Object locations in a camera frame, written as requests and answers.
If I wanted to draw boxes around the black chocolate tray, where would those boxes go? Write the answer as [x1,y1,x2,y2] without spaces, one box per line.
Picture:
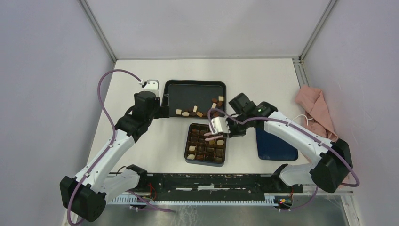
[163,80,227,118]

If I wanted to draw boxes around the pink tongs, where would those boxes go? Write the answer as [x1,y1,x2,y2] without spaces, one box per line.
[204,132,224,141]

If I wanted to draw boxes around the blue box lid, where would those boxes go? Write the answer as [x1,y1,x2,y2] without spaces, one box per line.
[255,129,299,161]

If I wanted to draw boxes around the blue chocolate box with insert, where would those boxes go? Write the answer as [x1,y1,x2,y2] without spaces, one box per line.
[184,123,227,167]

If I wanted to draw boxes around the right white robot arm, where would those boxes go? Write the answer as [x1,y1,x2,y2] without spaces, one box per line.
[227,93,359,193]

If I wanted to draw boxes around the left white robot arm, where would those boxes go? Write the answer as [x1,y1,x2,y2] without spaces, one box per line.
[60,91,163,226]

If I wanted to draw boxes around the pink cloth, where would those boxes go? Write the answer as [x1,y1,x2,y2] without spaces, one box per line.
[295,87,347,188]

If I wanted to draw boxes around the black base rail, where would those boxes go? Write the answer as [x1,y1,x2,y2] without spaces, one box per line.
[118,172,303,202]

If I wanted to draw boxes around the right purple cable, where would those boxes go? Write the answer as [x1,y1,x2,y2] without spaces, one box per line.
[207,108,360,211]

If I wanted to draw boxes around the purple cable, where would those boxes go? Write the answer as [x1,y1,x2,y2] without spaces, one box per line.
[207,108,360,211]
[67,69,174,226]

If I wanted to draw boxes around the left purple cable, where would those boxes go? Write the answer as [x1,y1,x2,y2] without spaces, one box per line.
[67,69,174,226]

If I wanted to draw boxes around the white cable duct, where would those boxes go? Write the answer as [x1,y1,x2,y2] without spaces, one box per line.
[106,194,294,207]

